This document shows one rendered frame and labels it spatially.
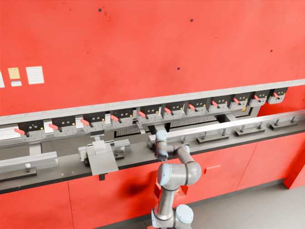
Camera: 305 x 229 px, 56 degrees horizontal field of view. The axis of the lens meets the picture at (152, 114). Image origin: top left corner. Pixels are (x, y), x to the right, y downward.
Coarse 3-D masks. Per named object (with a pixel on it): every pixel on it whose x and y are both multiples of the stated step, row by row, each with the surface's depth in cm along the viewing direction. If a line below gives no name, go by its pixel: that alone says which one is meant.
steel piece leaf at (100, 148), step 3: (93, 144) 215; (96, 144) 215; (99, 144) 215; (102, 144) 216; (96, 147) 213; (99, 147) 213; (102, 147) 214; (105, 147) 214; (96, 150) 210; (99, 150) 211; (102, 150) 211; (105, 150) 209; (96, 153) 207; (99, 153) 208
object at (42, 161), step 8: (8, 160) 199; (16, 160) 200; (24, 160) 200; (32, 160) 201; (40, 160) 203; (48, 160) 205; (56, 160) 214; (0, 168) 195; (8, 168) 197; (16, 168) 199; (24, 168) 202; (40, 168) 207
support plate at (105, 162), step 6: (108, 144) 217; (90, 150) 210; (108, 150) 212; (90, 156) 206; (96, 156) 206; (102, 156) 207; (108, 156) 207; (90, 162) 201; (96, 162) 202; (102, 162) 202; (108, 162) 203; (114, 162) 204; (96, 168) 198; (102, 168) 198; (108, 168) 199; (114, 168) 199; (96, 174) 194
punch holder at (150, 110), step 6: (138, 108) 207; (144, 108) 204; (150, 108) 206; (156, 108) 208; (138, 114) 210; (150, 114) 210; (156, 114) 212; (138, 120) 211; (144, 120) 211; (150, 120) 214; (156, 120) 216
